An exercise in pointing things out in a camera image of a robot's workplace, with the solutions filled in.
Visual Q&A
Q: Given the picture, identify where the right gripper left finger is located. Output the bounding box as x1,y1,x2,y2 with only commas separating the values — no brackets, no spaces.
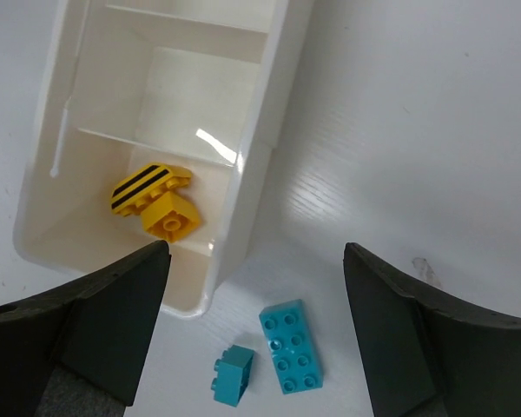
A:
0,241,171,416

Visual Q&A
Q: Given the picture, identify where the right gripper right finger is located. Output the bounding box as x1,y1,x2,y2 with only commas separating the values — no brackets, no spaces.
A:
343,242,521,416

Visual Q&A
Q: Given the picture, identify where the long teal lego brick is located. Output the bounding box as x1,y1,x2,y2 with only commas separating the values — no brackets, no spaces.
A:
259,299,323,394

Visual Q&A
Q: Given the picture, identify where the yellow square lego brick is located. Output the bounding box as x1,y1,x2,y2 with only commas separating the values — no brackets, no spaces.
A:
140,191,201,242

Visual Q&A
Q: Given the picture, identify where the orange lego brick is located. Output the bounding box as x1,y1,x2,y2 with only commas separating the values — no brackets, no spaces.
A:
110,162,193,216

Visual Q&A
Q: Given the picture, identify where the small teal lego brick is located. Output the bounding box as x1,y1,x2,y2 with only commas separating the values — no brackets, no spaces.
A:
211,345,254,407

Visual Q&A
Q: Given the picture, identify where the white divided container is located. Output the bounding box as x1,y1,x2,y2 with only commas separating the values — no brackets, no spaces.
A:
13,1,313,320

